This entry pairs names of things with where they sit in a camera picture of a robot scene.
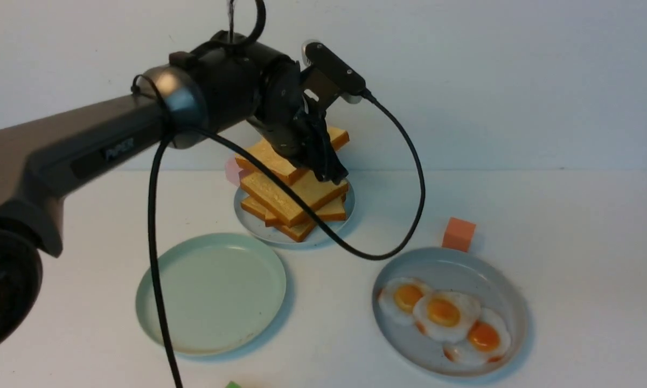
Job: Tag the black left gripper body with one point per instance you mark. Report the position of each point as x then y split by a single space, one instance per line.
281 120

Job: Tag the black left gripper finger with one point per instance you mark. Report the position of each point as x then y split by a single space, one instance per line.
326 165

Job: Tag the toast slice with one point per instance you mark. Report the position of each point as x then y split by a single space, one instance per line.
314 193
333 211
283 169
297 233

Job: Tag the fried egg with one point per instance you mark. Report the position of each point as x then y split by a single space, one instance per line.
446 316
398 297
487 341

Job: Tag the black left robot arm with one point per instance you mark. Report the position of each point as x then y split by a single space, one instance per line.
226 80

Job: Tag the pink foam cube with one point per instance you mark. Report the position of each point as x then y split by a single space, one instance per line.
233 172

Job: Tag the grey bread plate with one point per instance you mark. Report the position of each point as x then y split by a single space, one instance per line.
271 236

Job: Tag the orange foam cube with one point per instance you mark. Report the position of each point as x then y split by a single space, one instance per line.
458 235

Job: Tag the green empty plate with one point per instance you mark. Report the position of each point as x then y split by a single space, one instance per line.
220 291

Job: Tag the grey egg plate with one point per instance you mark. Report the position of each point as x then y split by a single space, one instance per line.
454 271

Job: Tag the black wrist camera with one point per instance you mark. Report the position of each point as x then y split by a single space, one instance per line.
326 78

